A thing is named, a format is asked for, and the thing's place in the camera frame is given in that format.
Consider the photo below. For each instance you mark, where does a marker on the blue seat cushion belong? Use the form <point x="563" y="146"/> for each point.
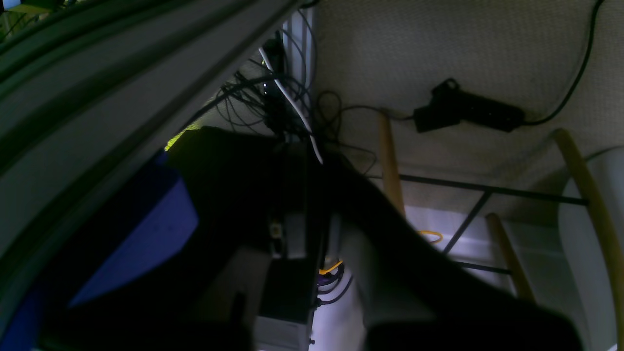
<point x="146" y="222"/>

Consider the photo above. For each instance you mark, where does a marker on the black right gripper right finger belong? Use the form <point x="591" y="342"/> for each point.
<point x="413" y="298"/>

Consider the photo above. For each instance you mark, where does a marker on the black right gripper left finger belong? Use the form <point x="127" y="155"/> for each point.
<point x="246" y="278"/>

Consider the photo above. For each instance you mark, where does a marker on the wooden chair leg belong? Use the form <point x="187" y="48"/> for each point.
<point x="390" y="175"/>

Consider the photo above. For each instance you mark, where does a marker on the black power strip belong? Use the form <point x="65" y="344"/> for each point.
<point x="449" y="105"/>

